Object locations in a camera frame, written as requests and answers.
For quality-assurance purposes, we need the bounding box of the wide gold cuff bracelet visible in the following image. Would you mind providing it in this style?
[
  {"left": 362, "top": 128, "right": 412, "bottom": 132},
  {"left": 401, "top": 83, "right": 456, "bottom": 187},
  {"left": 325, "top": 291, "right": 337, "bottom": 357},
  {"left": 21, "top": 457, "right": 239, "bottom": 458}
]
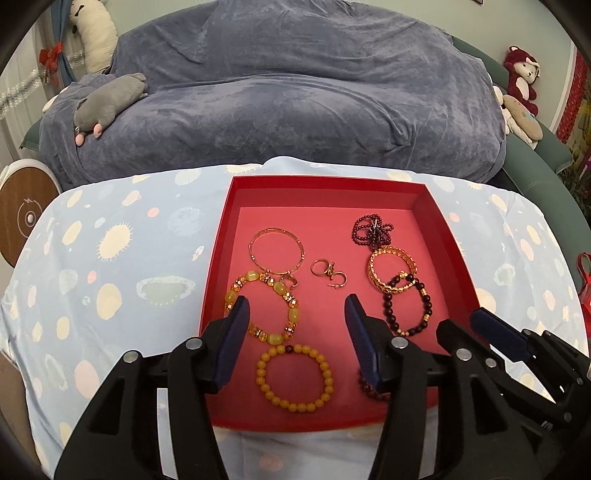
[{"left": 368, "top": 246, "right": 419, "bottom": 294}]

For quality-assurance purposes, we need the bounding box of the beige plush toy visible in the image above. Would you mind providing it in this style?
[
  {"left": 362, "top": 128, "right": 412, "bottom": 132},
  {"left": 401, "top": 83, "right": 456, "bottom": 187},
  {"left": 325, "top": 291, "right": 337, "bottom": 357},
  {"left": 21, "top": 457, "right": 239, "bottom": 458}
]
[{"left": 493, "top": 85, "right": 544, "bottom": 149}]

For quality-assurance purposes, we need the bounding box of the grey plush mole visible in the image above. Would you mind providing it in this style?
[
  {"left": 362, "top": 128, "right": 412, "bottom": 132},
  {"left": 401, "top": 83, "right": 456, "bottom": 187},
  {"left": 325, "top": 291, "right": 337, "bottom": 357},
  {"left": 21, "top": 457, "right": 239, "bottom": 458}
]
[{"left": 74, "top": 73, "right": 149, "bottom": 146}]

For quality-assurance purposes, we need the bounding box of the blue-grey velvet blanket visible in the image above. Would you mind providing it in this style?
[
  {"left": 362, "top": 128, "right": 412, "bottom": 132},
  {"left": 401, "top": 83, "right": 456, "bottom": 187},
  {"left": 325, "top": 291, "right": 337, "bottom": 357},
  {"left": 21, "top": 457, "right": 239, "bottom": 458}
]
[{"left": 39, "top": 0, "right": 508, "bottom": 192}]

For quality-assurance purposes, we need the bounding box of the red plush monkey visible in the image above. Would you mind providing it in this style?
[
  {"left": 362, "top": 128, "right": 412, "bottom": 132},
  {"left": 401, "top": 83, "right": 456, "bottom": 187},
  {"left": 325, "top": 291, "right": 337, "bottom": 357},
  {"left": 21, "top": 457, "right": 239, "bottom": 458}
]
[{"left": 503, "top": 45, "right": 541, "bottom": 116}]

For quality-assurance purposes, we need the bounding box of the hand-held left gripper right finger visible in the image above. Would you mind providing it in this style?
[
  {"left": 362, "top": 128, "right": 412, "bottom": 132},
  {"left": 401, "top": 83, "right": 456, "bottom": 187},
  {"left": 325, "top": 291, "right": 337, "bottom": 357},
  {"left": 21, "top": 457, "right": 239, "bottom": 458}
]
[{"left": 345, "top": 293, "right": 539, "bottom": 480}]

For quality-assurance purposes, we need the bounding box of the dark wooden bead bracelet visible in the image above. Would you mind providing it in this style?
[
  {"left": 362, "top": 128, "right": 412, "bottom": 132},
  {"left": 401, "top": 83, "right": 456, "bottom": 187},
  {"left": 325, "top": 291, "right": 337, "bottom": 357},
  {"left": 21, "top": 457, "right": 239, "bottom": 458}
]
[{"left": 382, "top": 271, "right": 435, "bottom": 337}]

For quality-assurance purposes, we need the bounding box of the white lace curtain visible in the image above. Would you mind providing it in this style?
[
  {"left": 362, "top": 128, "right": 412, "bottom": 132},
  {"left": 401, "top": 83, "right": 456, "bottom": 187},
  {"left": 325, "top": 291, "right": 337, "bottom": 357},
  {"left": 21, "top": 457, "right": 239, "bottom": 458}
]
[{"left": 0, "top": 65, "right": 49, "bottom": 123}]

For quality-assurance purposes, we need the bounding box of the red wall banner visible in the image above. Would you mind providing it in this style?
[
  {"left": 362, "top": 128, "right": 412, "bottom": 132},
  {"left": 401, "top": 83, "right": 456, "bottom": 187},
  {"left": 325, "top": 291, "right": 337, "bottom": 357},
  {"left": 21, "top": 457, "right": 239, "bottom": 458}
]
[{"left": 556, "top": 48, "right": 589, "bottom": 144}]

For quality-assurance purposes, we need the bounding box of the white plush toy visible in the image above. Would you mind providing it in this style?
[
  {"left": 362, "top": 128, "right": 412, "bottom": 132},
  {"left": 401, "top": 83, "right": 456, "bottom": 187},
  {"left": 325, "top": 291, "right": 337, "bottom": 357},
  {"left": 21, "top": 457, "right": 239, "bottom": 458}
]
[{"left": 69, "top": 0, "right": 118, "bottom": 75}]

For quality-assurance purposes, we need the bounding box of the red bead bracelet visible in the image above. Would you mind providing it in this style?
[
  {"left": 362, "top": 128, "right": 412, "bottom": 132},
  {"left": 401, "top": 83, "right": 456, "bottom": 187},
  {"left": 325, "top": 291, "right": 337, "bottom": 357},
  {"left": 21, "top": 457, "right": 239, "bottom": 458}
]
[{"left": 358, "top": 364, "right": 391, "bottom": 403}]

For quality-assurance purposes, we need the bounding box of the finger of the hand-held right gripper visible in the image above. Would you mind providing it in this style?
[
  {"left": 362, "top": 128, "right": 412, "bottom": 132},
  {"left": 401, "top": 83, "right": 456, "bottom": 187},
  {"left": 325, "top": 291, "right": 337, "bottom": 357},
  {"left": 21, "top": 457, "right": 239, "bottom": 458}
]
[
  {"left": 470, "top": 308, "right": 591, "bottom": 398},
  {"left": 436, "top": 320, "right": 570, "bottom": 426}
]

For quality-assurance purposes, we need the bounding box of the thin gold bangle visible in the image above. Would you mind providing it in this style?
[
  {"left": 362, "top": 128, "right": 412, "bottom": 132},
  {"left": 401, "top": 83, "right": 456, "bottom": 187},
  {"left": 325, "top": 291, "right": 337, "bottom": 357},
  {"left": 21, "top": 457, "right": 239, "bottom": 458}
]
[{"left": 249, "top": 227, "right": 305, "bottom": 276}]

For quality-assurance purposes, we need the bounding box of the red ribbon bow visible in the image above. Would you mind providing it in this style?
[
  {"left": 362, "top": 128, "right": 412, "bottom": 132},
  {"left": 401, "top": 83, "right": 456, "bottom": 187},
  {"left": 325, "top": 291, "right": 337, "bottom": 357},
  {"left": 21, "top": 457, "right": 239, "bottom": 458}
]
[{"left": 39, "top": 41, "right": 68, "bottom": 72}]

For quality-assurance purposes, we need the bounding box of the gold ring with red clover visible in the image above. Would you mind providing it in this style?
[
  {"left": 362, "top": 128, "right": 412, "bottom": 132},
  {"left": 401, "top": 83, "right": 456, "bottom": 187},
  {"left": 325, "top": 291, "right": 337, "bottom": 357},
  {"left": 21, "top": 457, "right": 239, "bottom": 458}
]
[{"left": 311, "top": 258, "right": 340, "bottom": 278}]

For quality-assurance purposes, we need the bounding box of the red bag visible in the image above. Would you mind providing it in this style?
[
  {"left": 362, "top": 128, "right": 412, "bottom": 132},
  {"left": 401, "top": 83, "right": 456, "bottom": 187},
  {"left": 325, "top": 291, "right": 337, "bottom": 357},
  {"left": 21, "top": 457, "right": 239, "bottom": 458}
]
[{"left": 577, "top": 251, "right": 591, "bottom": 320}]

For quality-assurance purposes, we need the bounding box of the round white wooden-top device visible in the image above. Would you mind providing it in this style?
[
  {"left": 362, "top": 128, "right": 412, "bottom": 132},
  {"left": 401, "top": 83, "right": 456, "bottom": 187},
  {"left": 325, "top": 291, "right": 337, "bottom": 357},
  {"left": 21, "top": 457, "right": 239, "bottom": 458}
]
[{"left": 0, "top": 159, "right": 61, "bottom": 268}]

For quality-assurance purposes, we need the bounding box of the blue curtain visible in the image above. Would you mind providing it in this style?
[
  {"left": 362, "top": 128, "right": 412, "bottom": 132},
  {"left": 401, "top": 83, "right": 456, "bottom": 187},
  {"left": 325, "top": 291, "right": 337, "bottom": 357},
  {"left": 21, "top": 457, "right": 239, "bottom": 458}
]
[{"left": 46, "top": 14, "right": 78, "bottom": 90}]

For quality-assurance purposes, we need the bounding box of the dark red beaded necklace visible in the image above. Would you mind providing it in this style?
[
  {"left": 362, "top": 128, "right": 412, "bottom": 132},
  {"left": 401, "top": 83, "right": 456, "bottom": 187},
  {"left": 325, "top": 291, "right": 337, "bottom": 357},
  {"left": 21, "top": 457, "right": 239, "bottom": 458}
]
[{"left": 352, "top": 213, "right": 393, "bottom": 247}]

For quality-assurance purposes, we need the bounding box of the round yellow bead bracelet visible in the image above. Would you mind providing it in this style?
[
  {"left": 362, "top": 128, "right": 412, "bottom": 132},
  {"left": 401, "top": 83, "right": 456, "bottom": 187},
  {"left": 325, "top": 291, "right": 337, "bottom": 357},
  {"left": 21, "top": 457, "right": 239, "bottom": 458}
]
[{"left": 256, "top": 344, "right": 334, "bottom": 414}]

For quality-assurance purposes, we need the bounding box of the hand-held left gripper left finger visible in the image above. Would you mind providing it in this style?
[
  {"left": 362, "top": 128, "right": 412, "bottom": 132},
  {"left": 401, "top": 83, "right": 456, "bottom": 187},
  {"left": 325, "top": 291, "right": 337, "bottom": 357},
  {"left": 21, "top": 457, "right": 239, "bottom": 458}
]
[{"left": 54, "top": 295, "right": 252, "bottom": 480}]

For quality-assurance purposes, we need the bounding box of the green sofa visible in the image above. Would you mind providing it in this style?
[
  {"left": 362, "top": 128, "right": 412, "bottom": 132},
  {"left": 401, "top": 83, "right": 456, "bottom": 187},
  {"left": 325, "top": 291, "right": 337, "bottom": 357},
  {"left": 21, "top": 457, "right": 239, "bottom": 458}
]
[{"left": 450, "top": 34, "right": 591, "bottom": 217}]

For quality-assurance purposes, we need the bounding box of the chunky yellow crystal bracelet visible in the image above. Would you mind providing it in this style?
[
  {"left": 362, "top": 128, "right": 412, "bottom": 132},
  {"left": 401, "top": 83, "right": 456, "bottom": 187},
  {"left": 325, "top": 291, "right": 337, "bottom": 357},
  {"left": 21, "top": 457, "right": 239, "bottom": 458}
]
[{"left": 225, "top": 271, "right": 303, "bottom": 344}]

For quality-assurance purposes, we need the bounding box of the red cardboard box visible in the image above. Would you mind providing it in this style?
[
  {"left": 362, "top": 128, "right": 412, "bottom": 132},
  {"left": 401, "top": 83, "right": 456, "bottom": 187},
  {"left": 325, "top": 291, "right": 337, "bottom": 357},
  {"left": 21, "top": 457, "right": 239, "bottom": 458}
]
[{"left": 199, "top": 175, "right": 483, "bottom": 432}]

